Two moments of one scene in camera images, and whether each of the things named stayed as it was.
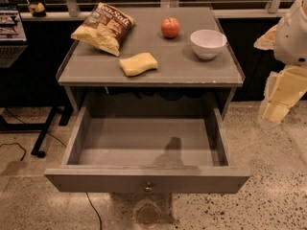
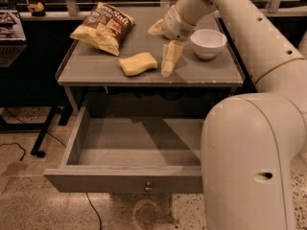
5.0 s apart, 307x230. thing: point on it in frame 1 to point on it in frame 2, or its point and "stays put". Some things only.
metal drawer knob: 148,188 stays put
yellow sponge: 138,63 stays put
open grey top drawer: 149,155 stays put
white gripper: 292,40 to 175,26
